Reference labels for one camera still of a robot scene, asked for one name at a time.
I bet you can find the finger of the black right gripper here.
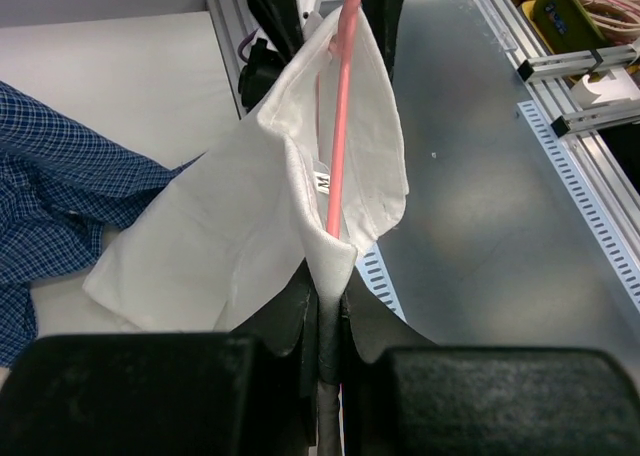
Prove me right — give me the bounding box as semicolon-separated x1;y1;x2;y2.
361;0;404;80
247;0;304;63

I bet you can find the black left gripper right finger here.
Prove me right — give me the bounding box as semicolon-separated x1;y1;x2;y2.
341;275;639;455

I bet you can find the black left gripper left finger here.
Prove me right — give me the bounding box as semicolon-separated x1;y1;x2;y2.
1;265;319;455

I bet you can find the pink wire hanger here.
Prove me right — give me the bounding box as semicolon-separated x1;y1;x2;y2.
315;0;361;239

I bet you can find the white shirt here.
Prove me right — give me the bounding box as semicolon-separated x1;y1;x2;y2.
84;14;409;332

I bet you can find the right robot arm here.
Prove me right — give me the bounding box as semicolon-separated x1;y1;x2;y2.
238;0;404;110

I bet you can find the blue checkered shirt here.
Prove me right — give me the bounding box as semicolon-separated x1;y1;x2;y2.
1;83;184;369

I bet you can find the aluminium mounting rail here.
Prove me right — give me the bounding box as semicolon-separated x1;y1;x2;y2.
205;0;257;118

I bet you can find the yellow box of cables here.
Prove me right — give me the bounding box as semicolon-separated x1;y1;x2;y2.
511;0;639;54

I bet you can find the slotted cable duct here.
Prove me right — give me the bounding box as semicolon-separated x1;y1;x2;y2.
356;100;639;320

